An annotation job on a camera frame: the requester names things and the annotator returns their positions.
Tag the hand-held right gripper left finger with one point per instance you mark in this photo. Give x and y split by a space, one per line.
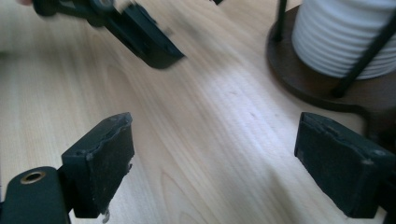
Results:
96 165

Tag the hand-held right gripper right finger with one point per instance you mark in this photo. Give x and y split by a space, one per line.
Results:
339 165

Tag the dark wooden cup holder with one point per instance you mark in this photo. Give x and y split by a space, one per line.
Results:
299 81

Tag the stack of white paper cups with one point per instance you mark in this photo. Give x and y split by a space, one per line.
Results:
330 37

